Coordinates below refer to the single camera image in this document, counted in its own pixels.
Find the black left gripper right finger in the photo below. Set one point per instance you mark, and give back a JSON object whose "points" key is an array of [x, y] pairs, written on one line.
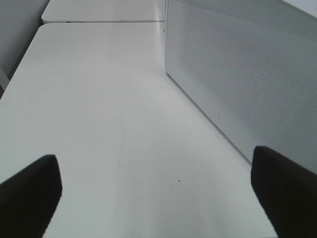
{"points": [[287, 192]]}

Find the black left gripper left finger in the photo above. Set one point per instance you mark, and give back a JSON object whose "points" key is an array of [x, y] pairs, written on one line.
{"points": [[29, 198]]}

